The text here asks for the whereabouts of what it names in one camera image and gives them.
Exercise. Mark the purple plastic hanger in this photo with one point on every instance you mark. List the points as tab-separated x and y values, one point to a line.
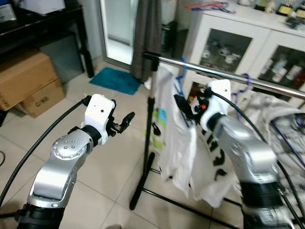
250	81

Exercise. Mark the white framed glass door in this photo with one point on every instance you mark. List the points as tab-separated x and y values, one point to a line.
116	28

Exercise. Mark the gold trophy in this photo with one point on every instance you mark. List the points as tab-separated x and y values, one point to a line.
286	9

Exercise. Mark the black desk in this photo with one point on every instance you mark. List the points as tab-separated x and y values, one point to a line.
43	26

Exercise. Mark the white glass door cabinet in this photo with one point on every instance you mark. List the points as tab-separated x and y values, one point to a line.
267	28

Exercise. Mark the cardboard box with black lettering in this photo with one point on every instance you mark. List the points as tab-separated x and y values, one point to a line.
45	102

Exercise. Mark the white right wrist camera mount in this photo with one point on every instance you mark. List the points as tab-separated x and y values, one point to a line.
220	90

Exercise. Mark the chrome and black clothes rack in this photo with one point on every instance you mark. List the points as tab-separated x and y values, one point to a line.
150	119

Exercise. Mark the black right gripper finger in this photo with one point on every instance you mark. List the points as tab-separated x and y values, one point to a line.
191	121
183	107

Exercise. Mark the teal floor mat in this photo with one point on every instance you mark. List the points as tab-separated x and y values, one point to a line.
114	80

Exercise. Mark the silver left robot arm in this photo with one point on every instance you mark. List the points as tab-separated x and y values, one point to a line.
62	167

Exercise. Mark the large plain cardboard box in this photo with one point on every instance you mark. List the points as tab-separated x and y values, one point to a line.
24	76

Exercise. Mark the white shirt with green print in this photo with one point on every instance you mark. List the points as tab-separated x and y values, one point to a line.
176	143

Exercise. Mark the white box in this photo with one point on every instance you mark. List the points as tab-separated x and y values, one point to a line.
43	5

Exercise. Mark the white laundry heap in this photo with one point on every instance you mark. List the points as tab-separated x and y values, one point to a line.
259	112

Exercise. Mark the dark grey curtain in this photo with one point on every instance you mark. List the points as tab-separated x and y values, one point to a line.
145	33

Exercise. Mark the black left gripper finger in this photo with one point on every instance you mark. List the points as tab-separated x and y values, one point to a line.
115	105
128	120

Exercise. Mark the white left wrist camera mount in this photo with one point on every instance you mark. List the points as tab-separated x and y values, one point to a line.
97	112

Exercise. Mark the white shirt with black letters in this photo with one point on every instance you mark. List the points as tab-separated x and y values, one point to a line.
209	183

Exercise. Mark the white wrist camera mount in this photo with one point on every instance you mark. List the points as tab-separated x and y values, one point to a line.
97	112
220	90

